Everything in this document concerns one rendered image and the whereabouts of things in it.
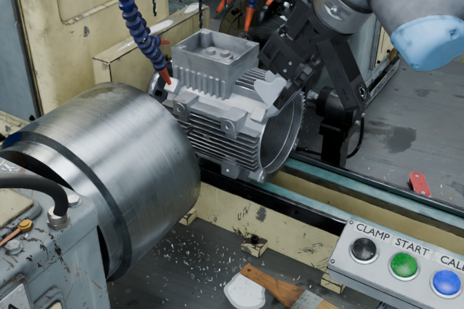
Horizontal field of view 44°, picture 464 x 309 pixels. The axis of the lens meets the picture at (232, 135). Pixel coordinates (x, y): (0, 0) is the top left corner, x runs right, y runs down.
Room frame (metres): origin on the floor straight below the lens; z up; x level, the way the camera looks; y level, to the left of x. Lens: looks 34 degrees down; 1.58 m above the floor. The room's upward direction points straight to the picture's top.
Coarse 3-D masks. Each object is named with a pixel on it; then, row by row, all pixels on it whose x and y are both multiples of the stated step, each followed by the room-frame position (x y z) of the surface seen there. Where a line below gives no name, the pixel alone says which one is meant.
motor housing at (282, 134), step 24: (264, 72) 0.90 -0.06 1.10; (168, 96) 0.90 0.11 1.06; (240, 96) 0.86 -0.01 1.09; (192, 120) 0.85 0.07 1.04; (216, 120) 0.83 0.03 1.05; (288, 120) 0.93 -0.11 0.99; (192, 144) 0.85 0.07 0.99; (216, 144) 0.82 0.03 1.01; (240, 144) 0.80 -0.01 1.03; (264, 144) 0.91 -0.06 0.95; (288, 144) 0.90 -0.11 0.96; (264, 168) 0.83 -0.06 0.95
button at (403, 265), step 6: (396, 258) 0.49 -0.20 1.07; (402, 258) 0.49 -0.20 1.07; (408, 258) 0.49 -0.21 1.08; (396, 264) 0.49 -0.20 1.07; (402, 264) 0.48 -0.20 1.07; (408, 264) 0.48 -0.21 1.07; (414, 264) 0.48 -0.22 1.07; (396, 270) 0.48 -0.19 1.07; (402, 270) 0.48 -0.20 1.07; (408, 270) 0.48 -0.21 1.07; (414, 270) 0.48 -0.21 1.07; (402, 276) 0.47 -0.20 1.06; (408, 276) 0.47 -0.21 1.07
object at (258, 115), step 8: (176, 80) 0.90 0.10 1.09; (168, 88) 0.89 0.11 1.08; (176, 88) 0.89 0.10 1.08; (256, 112) 0.80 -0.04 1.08; (264, 112) 0.80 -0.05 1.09; (256, 120) 0.79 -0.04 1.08; (264, 120) 0.80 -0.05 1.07; (296, 144) 0.91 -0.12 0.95; (256, 176) 0.80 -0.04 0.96; (264, 176) 0.81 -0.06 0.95
